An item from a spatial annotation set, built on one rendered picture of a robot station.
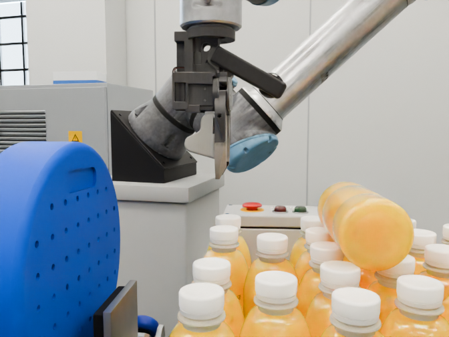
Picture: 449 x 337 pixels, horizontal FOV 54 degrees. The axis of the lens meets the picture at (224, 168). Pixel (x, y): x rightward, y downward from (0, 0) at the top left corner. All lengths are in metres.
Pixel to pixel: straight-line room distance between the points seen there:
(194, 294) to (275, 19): 2.93
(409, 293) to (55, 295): 0.34
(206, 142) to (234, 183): 2.62
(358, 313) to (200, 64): 0.41
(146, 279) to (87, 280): 0.63
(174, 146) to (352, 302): 0.89
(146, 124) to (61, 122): 1.13
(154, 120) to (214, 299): 0.85
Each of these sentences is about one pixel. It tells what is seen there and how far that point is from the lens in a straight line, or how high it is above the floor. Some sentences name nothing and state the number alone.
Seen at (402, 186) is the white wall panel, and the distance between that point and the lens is 3.15.
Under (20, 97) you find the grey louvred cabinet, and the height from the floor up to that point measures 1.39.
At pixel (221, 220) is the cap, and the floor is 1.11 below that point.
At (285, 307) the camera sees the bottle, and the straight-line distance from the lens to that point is 0.41.
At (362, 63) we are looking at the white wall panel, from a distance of 3.13.
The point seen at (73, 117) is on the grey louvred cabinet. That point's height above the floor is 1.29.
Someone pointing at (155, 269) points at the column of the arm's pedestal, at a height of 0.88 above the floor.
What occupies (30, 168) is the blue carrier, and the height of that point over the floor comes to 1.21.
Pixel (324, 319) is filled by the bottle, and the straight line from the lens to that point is 0.45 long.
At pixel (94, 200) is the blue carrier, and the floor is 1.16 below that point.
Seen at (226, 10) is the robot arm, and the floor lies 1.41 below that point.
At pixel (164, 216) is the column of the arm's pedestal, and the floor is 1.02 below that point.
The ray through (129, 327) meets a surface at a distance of 0.59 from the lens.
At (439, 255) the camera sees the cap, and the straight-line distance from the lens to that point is 0.55.
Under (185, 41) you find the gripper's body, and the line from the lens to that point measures 0.65.
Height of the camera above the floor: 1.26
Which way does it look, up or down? 6 degrees down
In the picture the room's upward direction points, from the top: straight up
